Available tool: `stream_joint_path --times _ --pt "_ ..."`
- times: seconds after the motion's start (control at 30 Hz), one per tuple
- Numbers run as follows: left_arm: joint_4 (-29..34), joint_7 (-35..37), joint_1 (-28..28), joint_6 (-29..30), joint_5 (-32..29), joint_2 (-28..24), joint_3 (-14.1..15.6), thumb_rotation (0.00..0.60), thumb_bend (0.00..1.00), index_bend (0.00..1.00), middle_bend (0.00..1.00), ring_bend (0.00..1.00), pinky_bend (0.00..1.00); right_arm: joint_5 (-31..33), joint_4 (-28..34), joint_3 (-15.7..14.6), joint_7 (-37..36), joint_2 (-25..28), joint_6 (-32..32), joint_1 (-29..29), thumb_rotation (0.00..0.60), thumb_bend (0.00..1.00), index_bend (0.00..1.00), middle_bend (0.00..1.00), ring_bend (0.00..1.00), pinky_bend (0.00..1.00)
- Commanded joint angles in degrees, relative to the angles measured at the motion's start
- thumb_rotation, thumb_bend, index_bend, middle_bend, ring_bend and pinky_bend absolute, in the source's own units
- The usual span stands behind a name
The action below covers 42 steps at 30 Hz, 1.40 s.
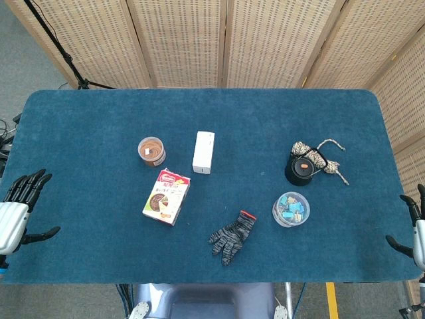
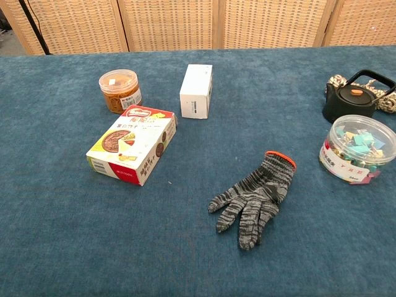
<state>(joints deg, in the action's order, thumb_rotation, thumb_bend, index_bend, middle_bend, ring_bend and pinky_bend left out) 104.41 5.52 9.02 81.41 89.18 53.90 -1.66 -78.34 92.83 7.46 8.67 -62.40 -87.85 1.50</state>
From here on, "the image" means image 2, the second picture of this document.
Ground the blue table cloth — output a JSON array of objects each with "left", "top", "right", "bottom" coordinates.
[{"left": 0, "top": 45, "right": 396, "bottom": 297}]

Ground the clear jar of rubber bands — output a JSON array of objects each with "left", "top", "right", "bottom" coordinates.
[{"left": 98, "top": 69, "right": 144, "bottom": 114}]

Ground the red and white biscuit box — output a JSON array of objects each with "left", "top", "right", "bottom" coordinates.
[{"left": 85, "top": 104, "right": 178, "bottom": 187}]

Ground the white cardboard box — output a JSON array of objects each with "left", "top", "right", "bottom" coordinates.
[{"left": 179, "top": 64, "right": 213, "bottom": 119}]

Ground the grey striped knit glove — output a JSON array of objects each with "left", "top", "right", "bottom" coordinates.
[{"left": 207, "top": 150, "right": 297, "bottom": 251}]

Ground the coiled patterned rope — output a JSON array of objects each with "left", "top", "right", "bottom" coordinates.
[{"left": 327, "top": 74, "right": 396, "bottom": 114}]

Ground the black stand pole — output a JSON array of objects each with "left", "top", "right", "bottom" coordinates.
[{"left": 17, "top": 0, "right": 51, "bottom": 56}]

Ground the black teapot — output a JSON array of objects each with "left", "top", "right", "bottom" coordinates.
[{"left": 321, "top": 69, "right": 396, "bottom": 124}]

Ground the woven rattan folding screen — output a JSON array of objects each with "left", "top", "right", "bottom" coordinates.
[{"left": 0, "top": 0, "right": 396, "bottom": 56}]

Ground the clear jar of binder clips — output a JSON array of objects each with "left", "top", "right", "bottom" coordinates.
[{"left": 319, "top": 114, "right": 396, "bottom": 186}]

